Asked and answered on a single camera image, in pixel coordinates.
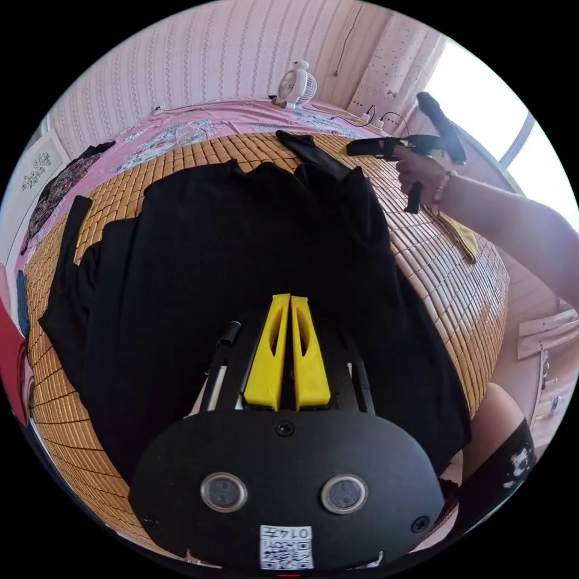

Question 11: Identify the window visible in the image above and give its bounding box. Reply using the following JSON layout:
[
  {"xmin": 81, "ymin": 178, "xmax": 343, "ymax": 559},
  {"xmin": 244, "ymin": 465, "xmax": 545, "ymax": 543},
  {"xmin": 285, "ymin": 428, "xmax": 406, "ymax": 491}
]
[{"xmin": 424, "ymin": 39, "xmax": 572, "ymax": 218}]

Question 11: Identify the person's right forearm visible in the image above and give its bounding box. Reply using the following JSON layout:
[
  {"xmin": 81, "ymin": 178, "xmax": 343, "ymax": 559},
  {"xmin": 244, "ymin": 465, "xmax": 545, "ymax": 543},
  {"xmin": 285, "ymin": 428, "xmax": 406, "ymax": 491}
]
[{"xmin": 437, "ymin": 173, "xmax": 579, "ymax": 314}]

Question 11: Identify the person's right hand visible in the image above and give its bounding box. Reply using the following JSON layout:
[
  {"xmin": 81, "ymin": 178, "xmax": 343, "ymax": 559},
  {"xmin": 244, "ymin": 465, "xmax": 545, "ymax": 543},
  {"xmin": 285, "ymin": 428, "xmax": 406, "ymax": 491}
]
[{"xmin": 394, "ymin": 144, "xmax": 455, "ymax": 210}]

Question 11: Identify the white power strip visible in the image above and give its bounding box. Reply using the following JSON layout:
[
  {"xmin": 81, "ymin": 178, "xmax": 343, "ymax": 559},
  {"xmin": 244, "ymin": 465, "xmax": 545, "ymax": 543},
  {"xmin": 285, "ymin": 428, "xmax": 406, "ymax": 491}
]
[{"xmin": 332, "ymin": 104, "xmax": 410, "ymax": 134}]

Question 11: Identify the black long sleeve shirt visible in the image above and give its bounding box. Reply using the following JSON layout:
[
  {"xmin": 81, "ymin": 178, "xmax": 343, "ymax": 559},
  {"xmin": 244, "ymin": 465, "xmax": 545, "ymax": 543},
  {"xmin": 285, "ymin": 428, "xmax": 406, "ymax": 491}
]
[{"xmin": 38, "ymin": 129, "xmax": 474, "ymax": 489}]

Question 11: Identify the pile of clothes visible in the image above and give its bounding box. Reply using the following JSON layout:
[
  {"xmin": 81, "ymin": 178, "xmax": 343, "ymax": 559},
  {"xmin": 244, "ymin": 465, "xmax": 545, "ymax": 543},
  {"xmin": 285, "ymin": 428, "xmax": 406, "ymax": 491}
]
[{"xmin": 21, "ymin": 141, "xmax": 117, "ymax": 254}]

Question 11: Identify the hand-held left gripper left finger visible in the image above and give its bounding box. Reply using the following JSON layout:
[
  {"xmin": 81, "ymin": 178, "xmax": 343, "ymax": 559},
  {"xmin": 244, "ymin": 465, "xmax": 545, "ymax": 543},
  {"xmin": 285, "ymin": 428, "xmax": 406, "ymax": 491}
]
[{"xmin": 243, "ymin": 293, "xmax": 291, "ymax": 411}]

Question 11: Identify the yellow garment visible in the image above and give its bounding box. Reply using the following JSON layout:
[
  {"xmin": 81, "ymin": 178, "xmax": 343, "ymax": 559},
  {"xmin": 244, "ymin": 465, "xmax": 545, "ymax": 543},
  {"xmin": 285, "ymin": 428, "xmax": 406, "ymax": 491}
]
[{"xmin": 429, "ymin": 209, "xmax": 478, "ymax": 265}]

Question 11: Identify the pink dotted curtain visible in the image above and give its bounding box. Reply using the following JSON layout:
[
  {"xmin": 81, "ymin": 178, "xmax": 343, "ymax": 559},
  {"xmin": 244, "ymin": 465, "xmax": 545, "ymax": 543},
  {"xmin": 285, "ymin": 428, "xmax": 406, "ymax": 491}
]
[{"xmin": 347, "ymin": 12, "xmax": 448, "ymax": 130}]

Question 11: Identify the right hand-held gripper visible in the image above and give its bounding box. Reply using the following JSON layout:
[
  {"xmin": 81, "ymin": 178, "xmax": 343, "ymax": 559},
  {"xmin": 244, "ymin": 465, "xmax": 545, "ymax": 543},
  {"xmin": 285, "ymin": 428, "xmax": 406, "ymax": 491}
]
[{"xmin": 338, "ymin": 134, "xmax": 449, "ymax": 215}]

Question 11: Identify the bed with woven mat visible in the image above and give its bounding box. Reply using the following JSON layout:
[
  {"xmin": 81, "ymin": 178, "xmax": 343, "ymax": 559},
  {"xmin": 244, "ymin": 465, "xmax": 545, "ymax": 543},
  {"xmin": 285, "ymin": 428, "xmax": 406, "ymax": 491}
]
[{"xmin": 12, "ymin": 96, "xmax": 513, "ymax": 546}]

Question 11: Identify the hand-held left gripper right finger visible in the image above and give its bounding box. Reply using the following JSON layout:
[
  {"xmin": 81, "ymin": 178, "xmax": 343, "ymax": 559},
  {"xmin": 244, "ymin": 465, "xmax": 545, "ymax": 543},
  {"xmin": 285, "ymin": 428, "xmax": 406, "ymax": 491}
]
[{"xmin": 291, "ymin": 296, "xmax": 332, "ymax": 411}]

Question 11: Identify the person's body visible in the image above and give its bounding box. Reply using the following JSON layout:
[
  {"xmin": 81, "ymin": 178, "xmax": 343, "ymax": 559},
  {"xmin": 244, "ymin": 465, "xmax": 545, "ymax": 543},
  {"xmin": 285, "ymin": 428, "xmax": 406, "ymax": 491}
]
[{"xmin": 441, "ymin": 383, "xmax": 540, "ymax": 546}]

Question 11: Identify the white table fan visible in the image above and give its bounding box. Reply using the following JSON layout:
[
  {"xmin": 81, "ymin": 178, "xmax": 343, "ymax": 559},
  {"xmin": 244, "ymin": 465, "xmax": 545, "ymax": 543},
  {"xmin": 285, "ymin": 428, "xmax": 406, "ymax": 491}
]
[{"xmin": 269, "ymin": 59, "xmax": 318, "ymax": 111}]

